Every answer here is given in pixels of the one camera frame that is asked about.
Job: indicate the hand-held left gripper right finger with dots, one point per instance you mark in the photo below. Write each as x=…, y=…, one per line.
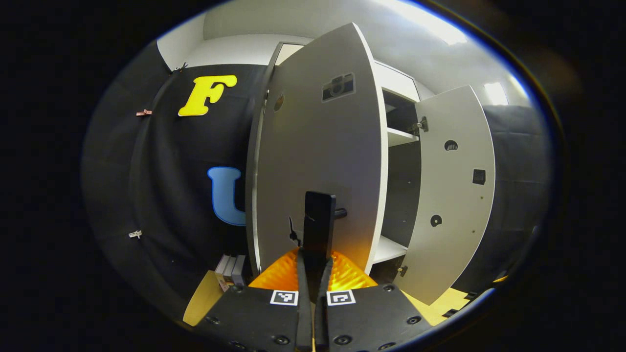
x=321, y=313

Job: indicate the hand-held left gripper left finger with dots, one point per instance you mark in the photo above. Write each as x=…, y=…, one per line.
x=303, y=303

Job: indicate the beige double-door shoe cabinet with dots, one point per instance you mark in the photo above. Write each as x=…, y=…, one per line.
x=401, y=195

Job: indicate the cabinet door with headphones sticker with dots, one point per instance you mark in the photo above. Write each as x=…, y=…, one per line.
x=455, y=234

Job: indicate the cabinet door with camera sticker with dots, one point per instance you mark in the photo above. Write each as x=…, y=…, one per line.
x=318, y=146

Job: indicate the metal door hinge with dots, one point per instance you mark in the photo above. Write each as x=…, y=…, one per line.
x=420, y=124
x=402, y=270

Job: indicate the white cabinet shelf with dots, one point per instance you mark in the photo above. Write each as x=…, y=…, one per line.
x=398, y=137
x=389, y=249

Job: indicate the beige cabinet flap panel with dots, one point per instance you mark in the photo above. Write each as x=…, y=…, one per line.
x=396, y=80

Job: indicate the dark grey book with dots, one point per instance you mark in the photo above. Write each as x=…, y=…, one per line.
x=239, y=269

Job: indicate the white book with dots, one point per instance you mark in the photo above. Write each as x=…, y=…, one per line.
x=221, y=274

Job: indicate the black backdrop cloth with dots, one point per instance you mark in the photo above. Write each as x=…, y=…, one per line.
x=171, y=186

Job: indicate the silver clip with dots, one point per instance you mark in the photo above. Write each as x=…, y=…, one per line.
x=135, y=234

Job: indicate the copper clip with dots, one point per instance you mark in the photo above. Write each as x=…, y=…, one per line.
x=144, y=113

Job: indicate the black clip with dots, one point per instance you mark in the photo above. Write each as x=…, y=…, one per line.
x=178, y=67

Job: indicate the small ceiling light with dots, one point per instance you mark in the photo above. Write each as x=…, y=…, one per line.
x=495, y=93

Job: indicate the long ceiling light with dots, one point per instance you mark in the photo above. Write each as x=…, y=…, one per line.
x=425, y=19

